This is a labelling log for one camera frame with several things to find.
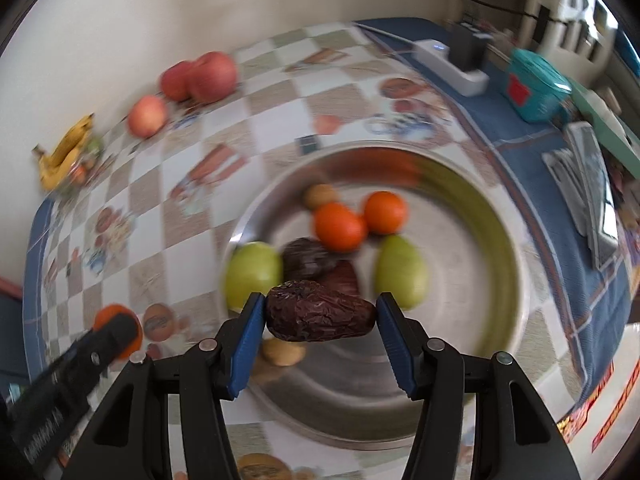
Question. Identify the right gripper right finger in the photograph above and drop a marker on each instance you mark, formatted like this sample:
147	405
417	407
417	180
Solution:
515	436

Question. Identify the teal tray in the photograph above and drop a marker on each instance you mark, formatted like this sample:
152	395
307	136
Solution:
612	133

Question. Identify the teal plastic box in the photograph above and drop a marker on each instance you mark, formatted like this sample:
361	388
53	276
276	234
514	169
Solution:
534	87

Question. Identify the round green jujube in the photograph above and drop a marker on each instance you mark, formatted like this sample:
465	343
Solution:
254	267

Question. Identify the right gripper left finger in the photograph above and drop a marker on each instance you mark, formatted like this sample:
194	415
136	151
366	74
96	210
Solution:
127	436

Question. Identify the oval green jujube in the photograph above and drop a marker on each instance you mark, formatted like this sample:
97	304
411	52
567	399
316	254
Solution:
401	271

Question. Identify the red chair back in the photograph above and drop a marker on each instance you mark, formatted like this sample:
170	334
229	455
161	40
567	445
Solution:
10	289

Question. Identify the black charger adapter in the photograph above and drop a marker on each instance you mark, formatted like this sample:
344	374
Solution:
467	46

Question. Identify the large wrinkled dark date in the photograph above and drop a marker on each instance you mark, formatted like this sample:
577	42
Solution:
306	311

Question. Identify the white power strip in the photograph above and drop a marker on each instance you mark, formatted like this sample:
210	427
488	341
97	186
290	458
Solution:
433	54

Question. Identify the dark red date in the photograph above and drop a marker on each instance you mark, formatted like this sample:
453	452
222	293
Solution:
306	259

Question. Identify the dark red apple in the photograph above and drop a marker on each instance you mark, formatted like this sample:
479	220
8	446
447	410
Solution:
174	81

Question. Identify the pale red apple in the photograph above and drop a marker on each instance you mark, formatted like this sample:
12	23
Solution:
147	117

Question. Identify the clear plastic fruit tray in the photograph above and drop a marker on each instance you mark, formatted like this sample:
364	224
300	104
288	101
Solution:
83	163

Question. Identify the yellow banana bunch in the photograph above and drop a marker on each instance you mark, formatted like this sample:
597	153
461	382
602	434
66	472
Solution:
54	167

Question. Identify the lone orange tangerine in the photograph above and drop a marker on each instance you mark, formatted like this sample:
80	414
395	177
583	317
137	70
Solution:
124	325

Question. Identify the white remote stack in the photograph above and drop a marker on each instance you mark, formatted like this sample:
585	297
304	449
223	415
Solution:
562	166

